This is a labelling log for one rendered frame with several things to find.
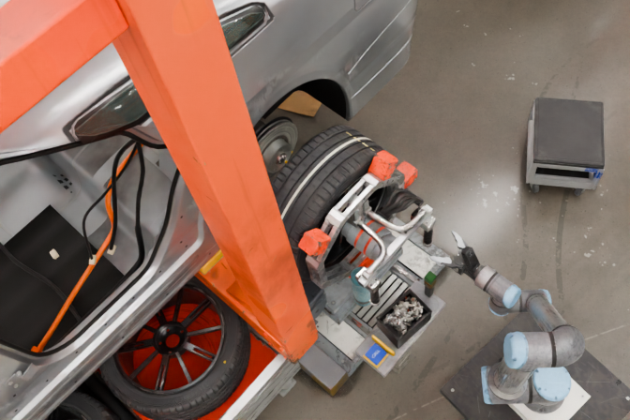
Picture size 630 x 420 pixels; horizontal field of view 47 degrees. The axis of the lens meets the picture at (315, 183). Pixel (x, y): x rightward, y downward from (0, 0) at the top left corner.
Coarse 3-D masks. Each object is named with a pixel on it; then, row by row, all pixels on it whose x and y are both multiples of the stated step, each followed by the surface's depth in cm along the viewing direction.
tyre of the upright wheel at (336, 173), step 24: (312, 144) 282; (336, 144) 284; (360, 144) 287; (288, 168) 279; (312, 168) 277; (336, 168) 276; (360, 168) 278; (288, 192) 276; (312, 192) 273; (336, 192) 274; (384, 192) 317; (288, 216) 277; (312, 216) 272
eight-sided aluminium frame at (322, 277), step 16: (368, 176) 279; (400, 176) 293; (352, 192) 276; (368, 192) 276; (336, 208) 274; (352, 208) 273; (336, 224) 272; (320, 256) 278; (352, 256) 319; (320, 272) 285; (336, 272) 314
